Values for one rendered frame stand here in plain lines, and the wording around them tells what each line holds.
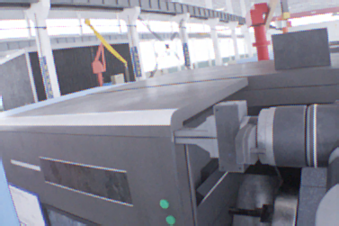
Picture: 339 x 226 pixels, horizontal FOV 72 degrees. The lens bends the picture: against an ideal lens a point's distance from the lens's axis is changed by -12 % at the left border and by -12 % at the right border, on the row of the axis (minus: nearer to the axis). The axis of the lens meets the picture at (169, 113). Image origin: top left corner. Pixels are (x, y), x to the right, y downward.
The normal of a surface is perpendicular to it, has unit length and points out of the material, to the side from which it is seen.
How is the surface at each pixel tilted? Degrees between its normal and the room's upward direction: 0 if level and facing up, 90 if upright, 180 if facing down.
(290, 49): 90
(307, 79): 90
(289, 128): 56
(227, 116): 87
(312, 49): 90
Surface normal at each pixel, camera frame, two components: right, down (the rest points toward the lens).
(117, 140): -0.54, 0.19
